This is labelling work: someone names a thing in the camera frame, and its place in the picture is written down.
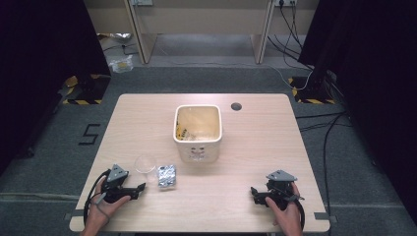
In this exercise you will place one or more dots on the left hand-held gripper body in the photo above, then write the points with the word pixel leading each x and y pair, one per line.
pixel 115 190

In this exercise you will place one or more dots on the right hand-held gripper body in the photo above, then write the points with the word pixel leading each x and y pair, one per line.
pixel 280 191

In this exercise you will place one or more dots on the person's left hand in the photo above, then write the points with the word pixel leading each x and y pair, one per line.
pixel 98 213

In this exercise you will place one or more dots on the person's right hand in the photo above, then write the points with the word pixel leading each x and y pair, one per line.
pixel 288 219

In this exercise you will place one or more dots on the clear plastic cup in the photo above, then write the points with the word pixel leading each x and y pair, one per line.
pixel 146 165

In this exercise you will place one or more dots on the silver foil packet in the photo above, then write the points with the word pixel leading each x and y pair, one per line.
pixel 166 176

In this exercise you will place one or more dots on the white square bin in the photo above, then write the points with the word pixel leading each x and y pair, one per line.
pixel 198 150

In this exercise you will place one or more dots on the yellow packet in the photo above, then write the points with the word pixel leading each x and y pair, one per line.
pixel 180 131

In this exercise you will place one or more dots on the stand base with striped tape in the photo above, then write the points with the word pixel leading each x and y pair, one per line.
pixel 87 90
pixel 311 91

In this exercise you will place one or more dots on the clear plastic bag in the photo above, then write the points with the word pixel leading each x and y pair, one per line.
pixel 121 64

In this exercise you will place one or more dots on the black curtain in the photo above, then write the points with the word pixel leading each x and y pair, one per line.
pixel 42 65
pixel 377 82

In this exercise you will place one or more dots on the crumpled silver foil sheet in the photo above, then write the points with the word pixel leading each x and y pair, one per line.
pixel 118 37

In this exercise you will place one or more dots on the grey table bracket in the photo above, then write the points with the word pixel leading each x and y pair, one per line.
pixel 324 216
pixel 72 214

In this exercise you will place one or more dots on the light wooden desk frame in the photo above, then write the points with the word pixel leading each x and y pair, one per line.
pixel 144 42

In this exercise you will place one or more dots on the white wall socket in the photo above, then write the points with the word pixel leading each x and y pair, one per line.
pixel 141 2
pixel 285 2

